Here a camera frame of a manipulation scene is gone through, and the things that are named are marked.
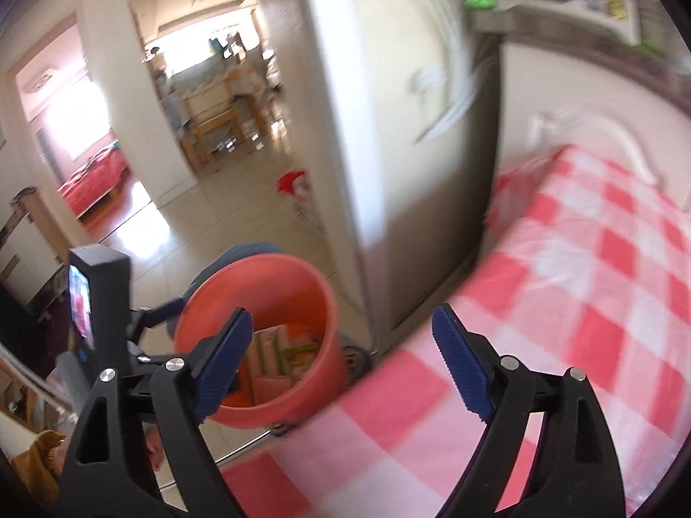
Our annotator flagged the orange plastic trash bucket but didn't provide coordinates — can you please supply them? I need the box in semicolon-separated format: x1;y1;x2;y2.
173;253;348;429

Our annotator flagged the red bed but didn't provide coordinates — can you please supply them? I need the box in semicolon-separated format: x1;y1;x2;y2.
57;140;129;218

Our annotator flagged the striped wrapper in bucket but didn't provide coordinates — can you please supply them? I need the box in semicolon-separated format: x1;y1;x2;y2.
240;324;321;406

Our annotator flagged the wooden chair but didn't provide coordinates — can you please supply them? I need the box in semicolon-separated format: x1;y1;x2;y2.
179;92;247;174

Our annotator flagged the dining table with cloth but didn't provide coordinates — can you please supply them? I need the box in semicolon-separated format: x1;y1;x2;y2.
169;54;269;136

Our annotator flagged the red white checkered tablecloth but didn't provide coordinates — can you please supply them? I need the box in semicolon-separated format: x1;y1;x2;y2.
220;144;691;518

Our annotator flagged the red white box on floor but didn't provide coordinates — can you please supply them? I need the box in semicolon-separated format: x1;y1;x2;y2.
275;168;326;233

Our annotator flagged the white refrigerator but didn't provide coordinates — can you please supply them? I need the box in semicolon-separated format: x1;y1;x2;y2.
253;0;504;354

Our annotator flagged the green object on counter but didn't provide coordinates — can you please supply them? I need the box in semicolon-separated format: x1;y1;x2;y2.
464;0;497;11

